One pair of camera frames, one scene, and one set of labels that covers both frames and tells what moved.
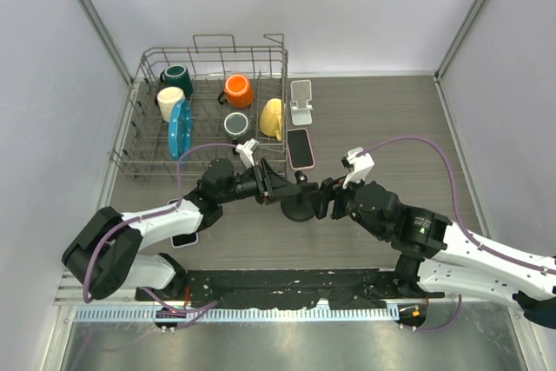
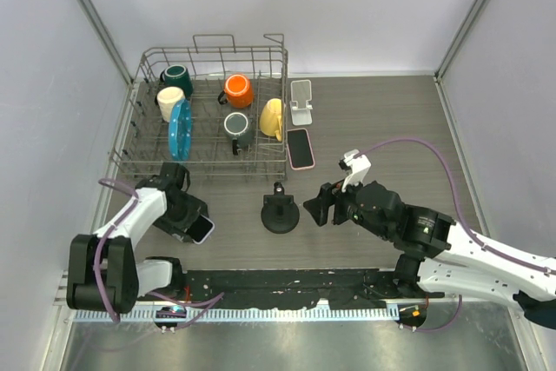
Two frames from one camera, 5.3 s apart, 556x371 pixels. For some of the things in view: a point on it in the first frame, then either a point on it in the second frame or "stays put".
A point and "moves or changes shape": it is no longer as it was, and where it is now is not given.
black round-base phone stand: [301, 208] -> [279, 214]
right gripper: [330, 189] stays put
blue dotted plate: [180, 129] stays put
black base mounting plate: [289, 288] stays put
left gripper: [270, 186] -> [195, 208]
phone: [184, 240] moves or changes shape
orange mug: [238, 91] stays put
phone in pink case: [300, 149] stays put
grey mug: [236, 125] stays put
